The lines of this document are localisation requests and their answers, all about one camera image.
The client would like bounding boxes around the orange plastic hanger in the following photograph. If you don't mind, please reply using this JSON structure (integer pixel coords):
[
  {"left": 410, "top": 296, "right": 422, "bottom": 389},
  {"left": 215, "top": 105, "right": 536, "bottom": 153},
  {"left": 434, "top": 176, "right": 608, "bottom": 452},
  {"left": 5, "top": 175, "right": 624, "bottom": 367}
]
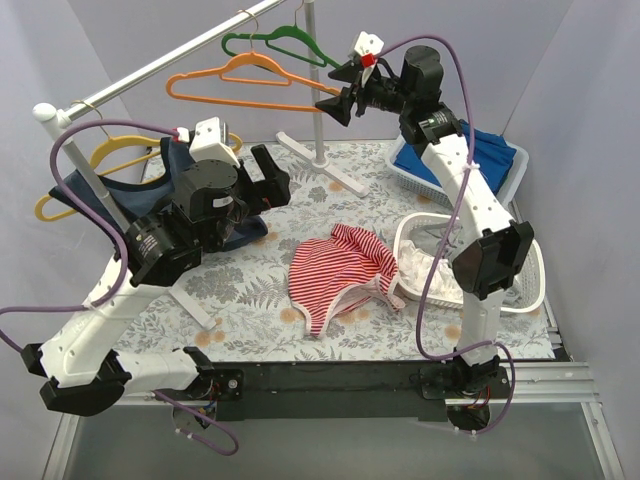
[{"left": 165, "top": 23, "right": 340, "bottom": 113}]

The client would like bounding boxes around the red white striped tank top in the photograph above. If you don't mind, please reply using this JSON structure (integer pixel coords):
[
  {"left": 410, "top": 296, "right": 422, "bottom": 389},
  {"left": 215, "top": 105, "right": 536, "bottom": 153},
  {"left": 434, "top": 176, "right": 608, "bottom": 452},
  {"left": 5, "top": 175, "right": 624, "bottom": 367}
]
[{"left": 288, "top": 223, "right": 405, "bottom": 338}]

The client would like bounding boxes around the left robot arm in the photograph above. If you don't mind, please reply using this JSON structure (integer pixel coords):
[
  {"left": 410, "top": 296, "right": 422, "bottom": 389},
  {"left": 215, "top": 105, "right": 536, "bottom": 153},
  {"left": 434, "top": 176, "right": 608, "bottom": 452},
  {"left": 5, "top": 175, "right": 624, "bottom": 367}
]
[{"left": 21, "top": 126, "right": 291, "bottom": 417}]

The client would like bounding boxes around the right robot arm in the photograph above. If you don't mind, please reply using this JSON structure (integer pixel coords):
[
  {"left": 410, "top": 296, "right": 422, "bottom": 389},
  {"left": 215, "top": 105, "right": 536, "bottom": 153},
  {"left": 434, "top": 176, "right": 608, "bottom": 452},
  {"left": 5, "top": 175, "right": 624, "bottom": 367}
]
[{"left": 317, "top": 45, "right": 534, "bottom": 398}]

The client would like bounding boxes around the green plastic hanger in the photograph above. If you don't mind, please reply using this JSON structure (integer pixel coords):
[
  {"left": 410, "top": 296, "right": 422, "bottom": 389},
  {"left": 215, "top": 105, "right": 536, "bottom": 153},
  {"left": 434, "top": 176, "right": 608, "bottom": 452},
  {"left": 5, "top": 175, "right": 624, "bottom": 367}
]
[{"left": 221, "top": 0, "right": 345, "bottom": 69}]

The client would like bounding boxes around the navy blue tank top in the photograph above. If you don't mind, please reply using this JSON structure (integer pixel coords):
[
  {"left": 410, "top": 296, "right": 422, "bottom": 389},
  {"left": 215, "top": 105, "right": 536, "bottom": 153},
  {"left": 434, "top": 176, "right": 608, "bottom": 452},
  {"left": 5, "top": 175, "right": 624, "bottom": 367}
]
[{"left": 64, "top": 137, "right": 268, "bottom": 253}]

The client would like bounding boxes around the yellow plastic hanger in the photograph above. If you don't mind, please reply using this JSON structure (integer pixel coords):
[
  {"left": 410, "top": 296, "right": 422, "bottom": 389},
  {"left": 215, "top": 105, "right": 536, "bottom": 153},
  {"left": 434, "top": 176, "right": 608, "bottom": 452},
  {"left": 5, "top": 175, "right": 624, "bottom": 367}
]
[{"left": 33, "top": 99, "right": 171, "bottom": 223}]

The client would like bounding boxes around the floral patterned table mat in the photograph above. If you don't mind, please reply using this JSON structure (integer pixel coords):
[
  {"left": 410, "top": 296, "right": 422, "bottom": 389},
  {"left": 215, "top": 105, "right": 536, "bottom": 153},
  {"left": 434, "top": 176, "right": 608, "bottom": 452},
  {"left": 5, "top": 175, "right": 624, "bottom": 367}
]
[{"left": 94, "top": 139, "right": 557, "bottom": 363}]

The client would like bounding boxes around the blue folded garment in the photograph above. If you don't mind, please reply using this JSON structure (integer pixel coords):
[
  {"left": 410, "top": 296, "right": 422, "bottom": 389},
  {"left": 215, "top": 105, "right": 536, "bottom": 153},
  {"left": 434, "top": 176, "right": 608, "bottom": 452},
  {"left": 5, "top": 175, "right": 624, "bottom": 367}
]
[{"left": 392, "top": 130, "right": 517, "bottom": 194}]

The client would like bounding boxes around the grey crumpled garment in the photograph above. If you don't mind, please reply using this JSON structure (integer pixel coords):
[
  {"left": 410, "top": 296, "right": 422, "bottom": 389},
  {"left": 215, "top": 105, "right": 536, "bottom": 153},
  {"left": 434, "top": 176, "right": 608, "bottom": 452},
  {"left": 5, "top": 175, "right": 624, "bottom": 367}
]
[{"left": 409, "top": 221, "right": 463, "bottom": 255}]

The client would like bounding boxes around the white laundry basket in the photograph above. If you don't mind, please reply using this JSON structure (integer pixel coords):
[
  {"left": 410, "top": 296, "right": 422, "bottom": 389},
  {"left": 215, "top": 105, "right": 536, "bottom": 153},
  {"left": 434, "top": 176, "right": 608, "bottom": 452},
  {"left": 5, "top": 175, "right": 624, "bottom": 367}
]
[{"left": 393, "top": 212, "right": 545, "bottom": 314}]

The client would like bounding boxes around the light blue storage basket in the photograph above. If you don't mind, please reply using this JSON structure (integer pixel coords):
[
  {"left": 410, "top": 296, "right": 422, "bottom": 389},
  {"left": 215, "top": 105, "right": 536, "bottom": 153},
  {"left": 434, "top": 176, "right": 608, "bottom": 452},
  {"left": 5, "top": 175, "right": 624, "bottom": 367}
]
[{"left": 385, "top": 130, "right": 529, "bottom": 208}]

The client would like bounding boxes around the white crumpled garment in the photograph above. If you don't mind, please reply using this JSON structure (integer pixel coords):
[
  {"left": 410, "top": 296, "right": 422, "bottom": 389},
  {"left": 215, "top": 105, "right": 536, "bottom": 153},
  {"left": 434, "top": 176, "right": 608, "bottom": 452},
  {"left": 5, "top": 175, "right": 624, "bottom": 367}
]
[{"left": 397, "top": 240, "right": 463, "bottom": 303}]

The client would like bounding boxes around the white clothes rack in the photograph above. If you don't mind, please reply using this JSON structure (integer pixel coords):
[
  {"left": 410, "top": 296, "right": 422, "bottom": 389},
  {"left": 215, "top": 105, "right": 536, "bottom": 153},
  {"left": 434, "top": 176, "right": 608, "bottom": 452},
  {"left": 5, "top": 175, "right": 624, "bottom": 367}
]
[{"left": 32, "top": 0, "right": 369, "bottom": 331}]

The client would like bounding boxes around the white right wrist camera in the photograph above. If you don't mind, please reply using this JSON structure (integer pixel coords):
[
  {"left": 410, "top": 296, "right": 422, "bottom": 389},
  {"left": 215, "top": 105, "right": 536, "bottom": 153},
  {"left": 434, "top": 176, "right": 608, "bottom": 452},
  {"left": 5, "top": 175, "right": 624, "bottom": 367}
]
[{"left": 348, "top": 31, "right": 384, "bottom": 68}]

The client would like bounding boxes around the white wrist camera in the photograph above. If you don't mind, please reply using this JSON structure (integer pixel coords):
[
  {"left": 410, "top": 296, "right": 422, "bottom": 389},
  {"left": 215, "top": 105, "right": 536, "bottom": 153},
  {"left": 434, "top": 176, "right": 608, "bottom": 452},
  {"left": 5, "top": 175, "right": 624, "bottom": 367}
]
[
  {"left": 348, "top": 31, "right": 384, "bottom": 68},
  {"left": 175, "top": 117, "right": 243, "bottom": 168}
]

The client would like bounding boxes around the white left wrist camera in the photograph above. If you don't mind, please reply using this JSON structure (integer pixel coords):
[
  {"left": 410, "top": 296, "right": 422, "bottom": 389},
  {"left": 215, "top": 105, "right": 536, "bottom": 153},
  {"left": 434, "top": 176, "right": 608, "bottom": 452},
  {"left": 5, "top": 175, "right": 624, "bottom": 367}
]
[{"left": 175, "top": 117, "right": 243, "bottom": 168}]

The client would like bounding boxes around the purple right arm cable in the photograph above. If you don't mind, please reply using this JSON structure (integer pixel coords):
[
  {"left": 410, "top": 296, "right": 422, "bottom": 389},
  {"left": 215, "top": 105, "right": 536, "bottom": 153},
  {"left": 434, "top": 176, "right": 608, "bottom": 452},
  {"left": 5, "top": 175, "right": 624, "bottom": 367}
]
[{"left": 375, "top": 33, "right": 516, "bottom": 444}]

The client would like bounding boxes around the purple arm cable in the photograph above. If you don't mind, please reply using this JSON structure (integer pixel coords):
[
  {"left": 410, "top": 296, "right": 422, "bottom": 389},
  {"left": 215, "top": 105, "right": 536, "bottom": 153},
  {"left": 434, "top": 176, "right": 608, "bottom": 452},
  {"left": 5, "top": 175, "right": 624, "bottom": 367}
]
[
  {"left": 0, "top": 119, "right": 239, "bottom": 457},
  {"left": 375, "top": 33, "right": 516, "bottom": 444}
]

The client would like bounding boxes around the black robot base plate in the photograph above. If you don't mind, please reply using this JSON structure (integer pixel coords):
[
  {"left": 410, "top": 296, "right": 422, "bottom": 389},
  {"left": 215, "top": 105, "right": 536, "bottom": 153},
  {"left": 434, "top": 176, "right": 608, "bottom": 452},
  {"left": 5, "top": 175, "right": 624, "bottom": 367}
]
[{"left": 164, "top": 361, "right": 510, "bottom": 422}]

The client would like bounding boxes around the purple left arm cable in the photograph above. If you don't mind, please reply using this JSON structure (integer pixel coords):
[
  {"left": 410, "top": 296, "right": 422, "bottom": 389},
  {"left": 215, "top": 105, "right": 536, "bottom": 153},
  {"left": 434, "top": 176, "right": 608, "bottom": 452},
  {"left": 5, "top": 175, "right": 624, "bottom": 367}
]
[{"left": 0, "top": 119, "right": 239, "bottom": 457}]

